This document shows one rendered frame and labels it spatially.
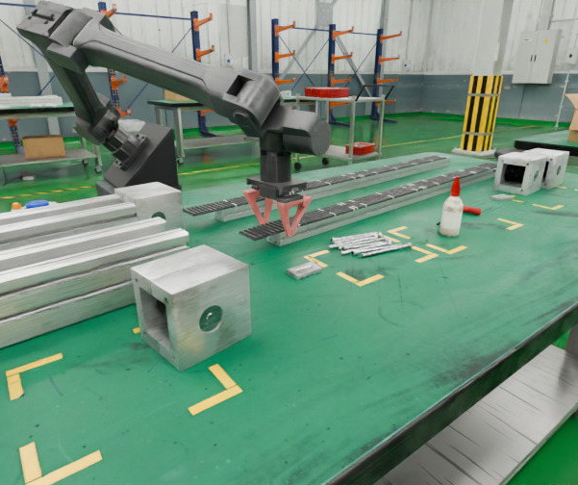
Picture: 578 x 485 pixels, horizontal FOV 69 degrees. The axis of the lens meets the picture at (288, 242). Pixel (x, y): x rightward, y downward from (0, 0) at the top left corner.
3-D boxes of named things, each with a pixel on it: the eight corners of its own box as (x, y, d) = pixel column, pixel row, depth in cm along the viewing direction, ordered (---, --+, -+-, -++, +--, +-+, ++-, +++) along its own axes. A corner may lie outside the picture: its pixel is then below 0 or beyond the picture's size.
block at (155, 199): (158, 222, 91) (152, 179, 88) (185, 237, 83) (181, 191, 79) (116, 231, 86) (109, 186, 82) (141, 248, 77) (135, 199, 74)
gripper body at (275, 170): (280, 197, 71) (280, 154, 68) (245, 187, 78) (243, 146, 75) (308, 191, 75) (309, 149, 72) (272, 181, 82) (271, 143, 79)
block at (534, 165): (498, 182, 126) (505, 150, 122) (540, 190, 118) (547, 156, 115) (484, 188, 120) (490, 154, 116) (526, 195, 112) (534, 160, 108)
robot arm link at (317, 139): (255, 72, 68) (228, 113, 66) (313, 71, 61) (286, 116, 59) (287, 123, 77) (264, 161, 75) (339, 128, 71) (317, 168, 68)
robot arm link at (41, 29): (33, -25, 75) (-4, 13, 72) (100, 13, 75) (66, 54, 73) (99, 108, 118) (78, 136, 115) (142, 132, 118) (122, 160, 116)
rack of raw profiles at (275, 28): (295, 132, 879) (296, 13, 798) (271, 128, 946) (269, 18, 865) (398, 122, 1063) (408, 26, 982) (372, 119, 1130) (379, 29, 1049)
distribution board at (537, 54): (507, 122, 1074) (525, 22, 990) (562, 126, 977) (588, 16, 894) (501, 122, 1058) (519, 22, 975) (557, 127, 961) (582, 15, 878)
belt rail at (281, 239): (490, 171, 140) (491, 163, 139) (502, 173, 137) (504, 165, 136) (266, 241, 81) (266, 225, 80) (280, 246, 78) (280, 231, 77)
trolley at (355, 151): (293, 169, 523) (293, 83, 486) (323, 164, 557) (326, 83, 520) (357, 184, 452) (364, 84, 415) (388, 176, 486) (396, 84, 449)
